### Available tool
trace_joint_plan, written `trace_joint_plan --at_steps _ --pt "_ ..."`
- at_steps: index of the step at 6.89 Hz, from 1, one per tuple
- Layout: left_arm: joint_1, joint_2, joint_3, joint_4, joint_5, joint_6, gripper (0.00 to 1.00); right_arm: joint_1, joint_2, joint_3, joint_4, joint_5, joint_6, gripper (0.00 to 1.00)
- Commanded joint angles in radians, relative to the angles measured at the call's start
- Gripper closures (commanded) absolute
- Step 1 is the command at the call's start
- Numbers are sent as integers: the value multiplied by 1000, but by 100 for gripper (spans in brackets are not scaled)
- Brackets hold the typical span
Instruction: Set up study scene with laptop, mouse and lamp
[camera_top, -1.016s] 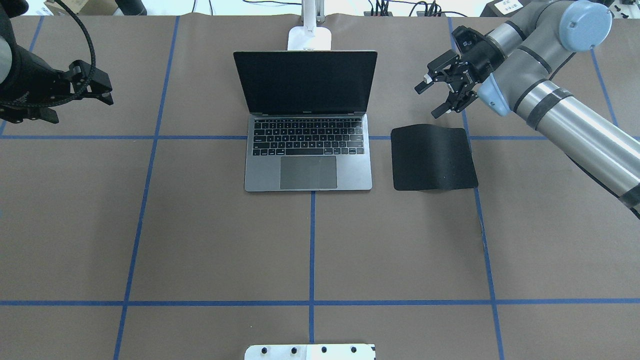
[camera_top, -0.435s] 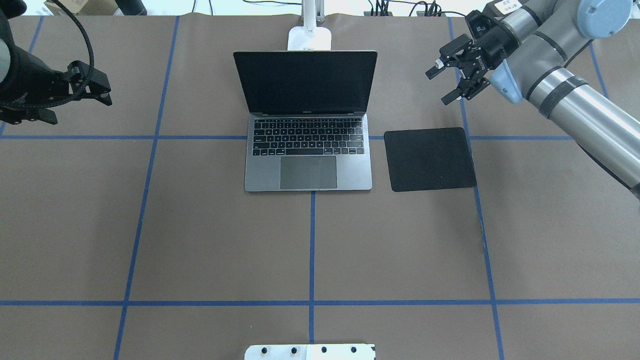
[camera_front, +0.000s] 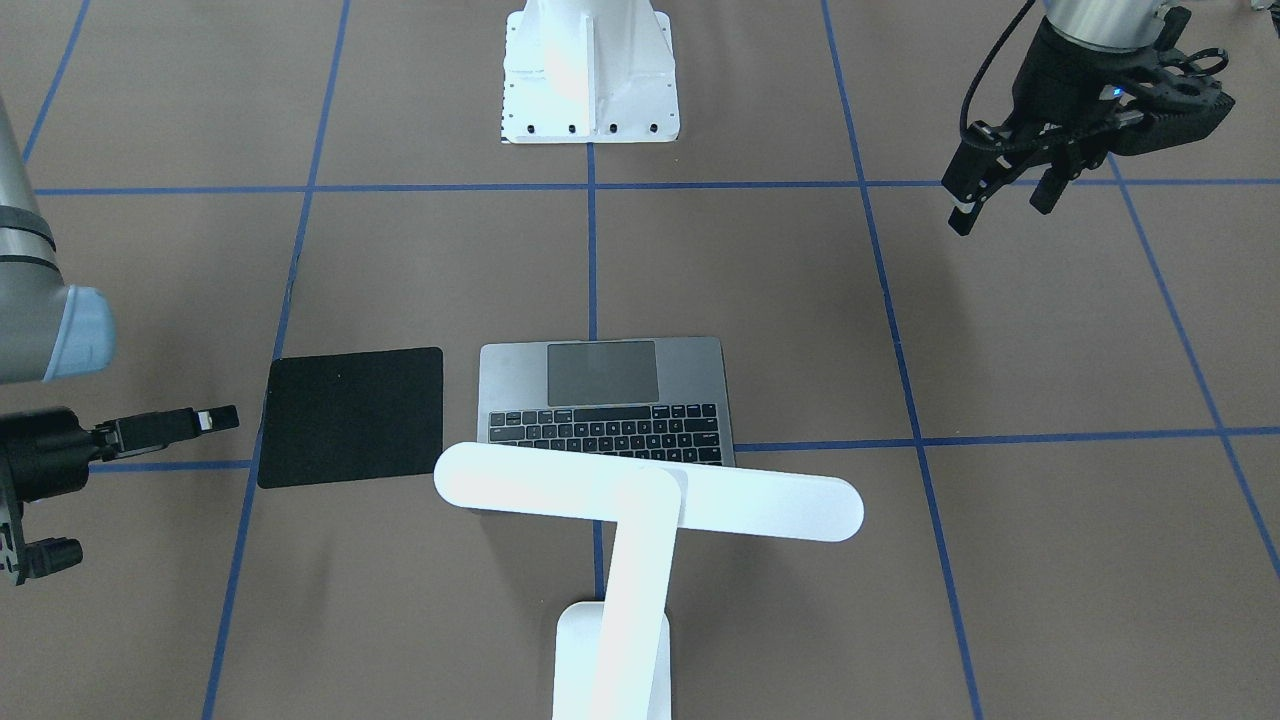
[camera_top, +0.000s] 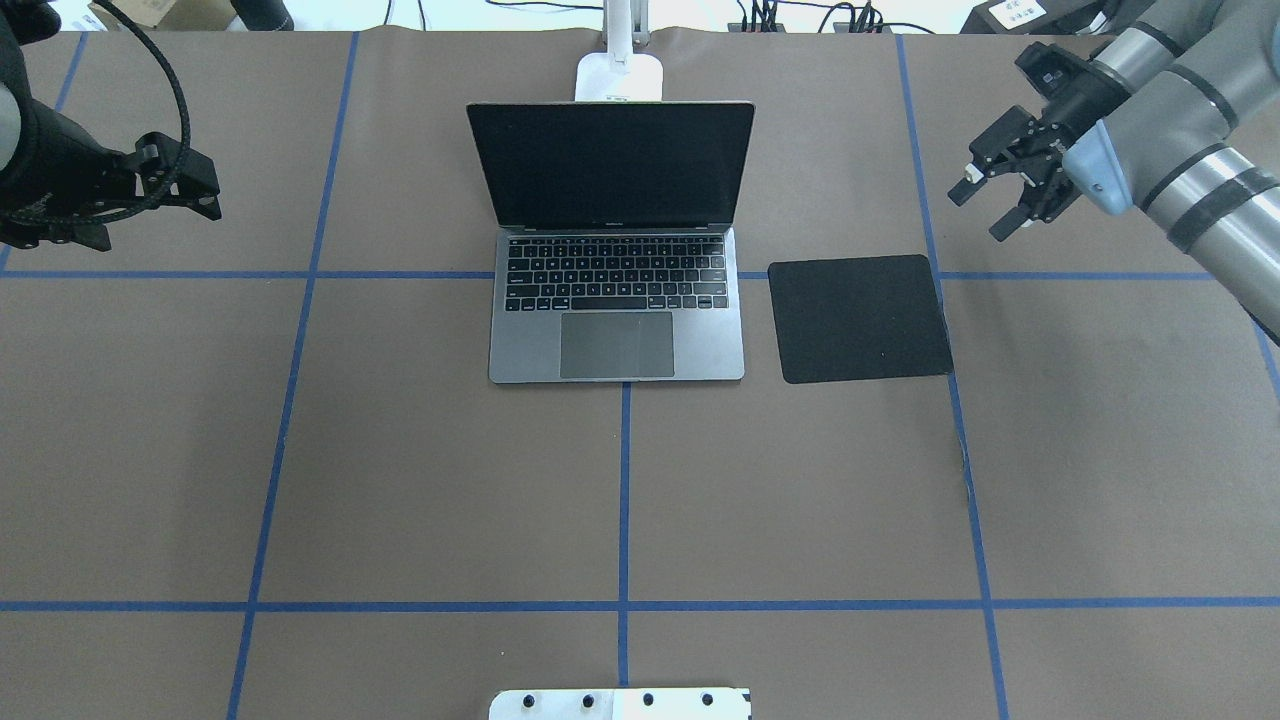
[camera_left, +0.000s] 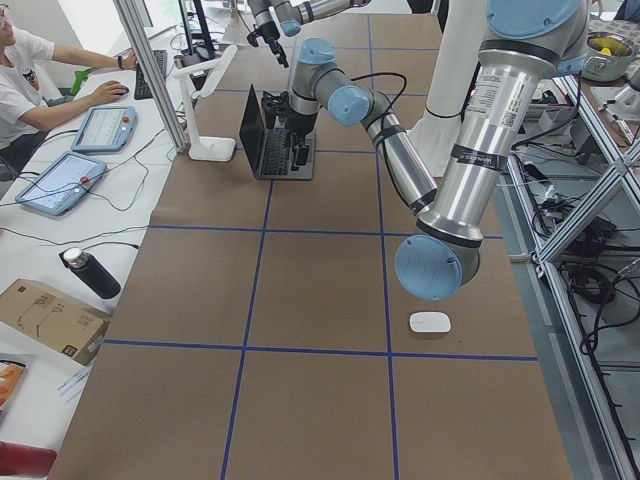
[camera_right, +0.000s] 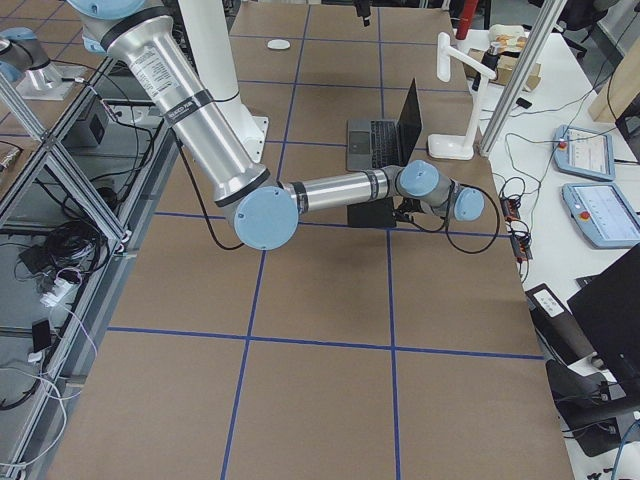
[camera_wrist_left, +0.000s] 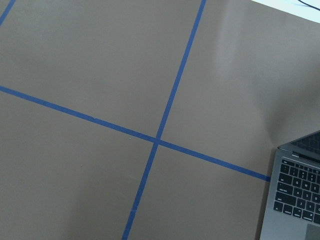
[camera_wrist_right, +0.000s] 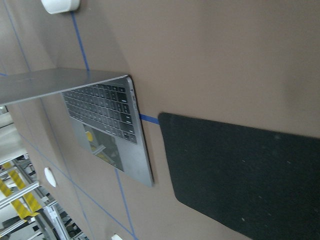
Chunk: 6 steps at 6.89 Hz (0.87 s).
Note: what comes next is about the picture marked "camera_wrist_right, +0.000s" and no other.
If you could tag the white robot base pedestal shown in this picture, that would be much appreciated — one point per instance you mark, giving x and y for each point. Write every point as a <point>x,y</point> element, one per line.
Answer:
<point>116,237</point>

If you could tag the aluminium frame rack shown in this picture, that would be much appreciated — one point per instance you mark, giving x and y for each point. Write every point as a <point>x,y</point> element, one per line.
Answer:
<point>36,214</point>

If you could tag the black mouse pad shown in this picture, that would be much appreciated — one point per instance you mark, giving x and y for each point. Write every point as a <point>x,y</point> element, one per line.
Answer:
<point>263,184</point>

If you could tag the white computer mouse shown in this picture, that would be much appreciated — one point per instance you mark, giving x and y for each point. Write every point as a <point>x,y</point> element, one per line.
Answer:
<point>50,177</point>

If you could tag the grey laptop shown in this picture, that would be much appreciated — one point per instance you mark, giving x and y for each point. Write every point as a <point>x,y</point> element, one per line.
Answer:
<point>102,108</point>

